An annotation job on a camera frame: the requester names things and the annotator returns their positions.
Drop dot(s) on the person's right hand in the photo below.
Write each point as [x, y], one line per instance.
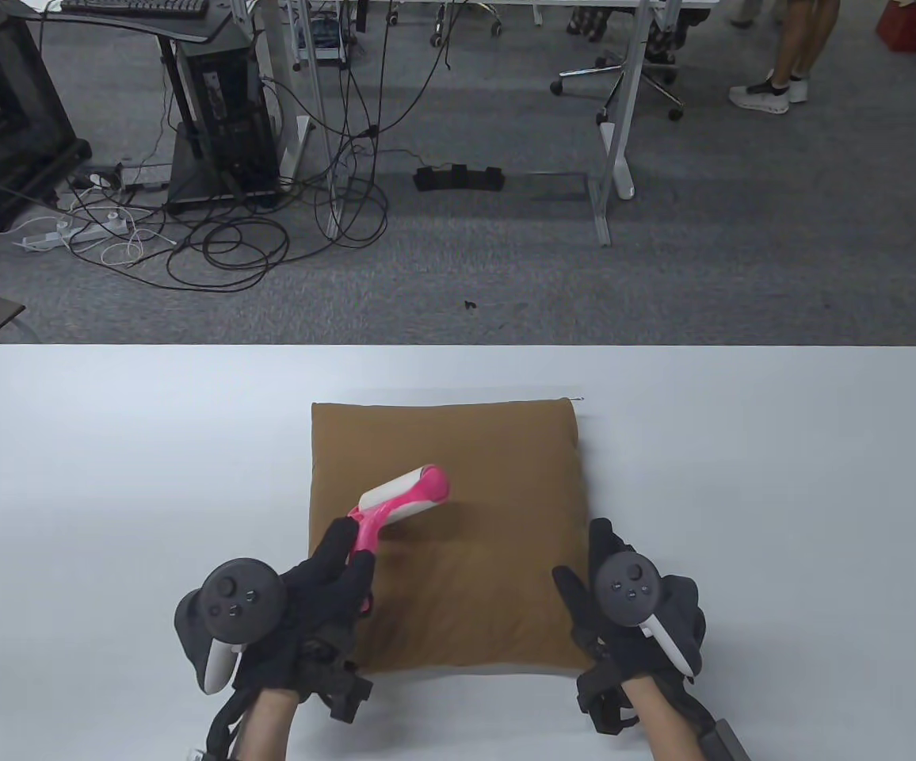
[585, 626]

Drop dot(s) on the person's left hand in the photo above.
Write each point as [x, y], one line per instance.
[315, 602]

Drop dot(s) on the brown pillow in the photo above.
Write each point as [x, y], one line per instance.
[490, 539]

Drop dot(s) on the pink lint roller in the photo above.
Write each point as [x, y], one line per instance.
[426, 485]

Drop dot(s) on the person's left forearm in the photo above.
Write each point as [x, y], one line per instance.
[268, 729]

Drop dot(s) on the person's right forearm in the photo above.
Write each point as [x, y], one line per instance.
[664, 721]

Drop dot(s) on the black and white controller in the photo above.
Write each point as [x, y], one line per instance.
[240, 598]
[624, 588]

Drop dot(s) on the grey floor hatch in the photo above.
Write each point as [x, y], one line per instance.
[557, 186]

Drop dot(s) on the black floor pedal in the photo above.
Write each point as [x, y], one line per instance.
[458, 178]

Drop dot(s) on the white power strip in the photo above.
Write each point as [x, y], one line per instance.
[54, 236]

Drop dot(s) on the white desk leg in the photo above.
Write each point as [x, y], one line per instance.
[295, 151]

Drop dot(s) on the grey power strip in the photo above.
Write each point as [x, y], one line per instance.
[145, 176]

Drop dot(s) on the white desk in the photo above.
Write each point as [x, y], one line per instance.
[618, 158]

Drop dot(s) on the black computer tower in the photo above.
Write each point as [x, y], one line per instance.
[224, 119]

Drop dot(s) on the chrome base office chair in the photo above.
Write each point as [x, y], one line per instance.
[585, 71]

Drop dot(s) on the grey device rack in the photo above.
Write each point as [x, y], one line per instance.
[323, 36]

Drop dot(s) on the black keyboard stand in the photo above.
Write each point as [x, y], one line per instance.
[188, 32]

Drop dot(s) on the chrome chair base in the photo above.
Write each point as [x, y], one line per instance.
[496, 26]

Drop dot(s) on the black keyboard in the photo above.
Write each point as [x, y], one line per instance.
[133, 6]

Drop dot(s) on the red box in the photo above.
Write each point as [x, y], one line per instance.
[910, 28]

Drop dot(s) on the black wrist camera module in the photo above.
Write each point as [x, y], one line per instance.
[723, 745]

